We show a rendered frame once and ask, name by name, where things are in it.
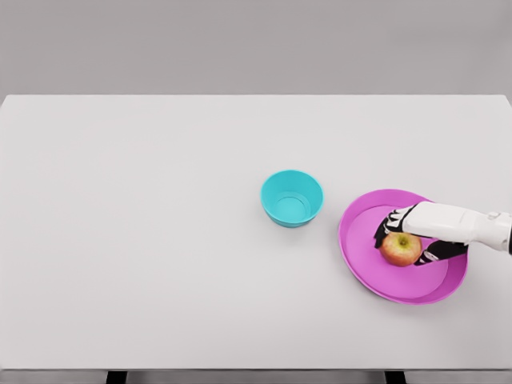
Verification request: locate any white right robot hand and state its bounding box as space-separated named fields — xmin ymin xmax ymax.
xmin=373 ymin=201 xmax=470 ymax=266

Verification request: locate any pink plate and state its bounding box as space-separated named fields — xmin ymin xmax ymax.
xmin=338 ymin=189 xmax=469 ymax=306

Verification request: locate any blue bowl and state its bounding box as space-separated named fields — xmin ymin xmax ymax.
xmin=260 ymin=170 xmax=324 ymax=230

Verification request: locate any red yellow apple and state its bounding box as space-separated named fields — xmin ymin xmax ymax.
xmin=378 ymin=232 xmax=423 ymax=268

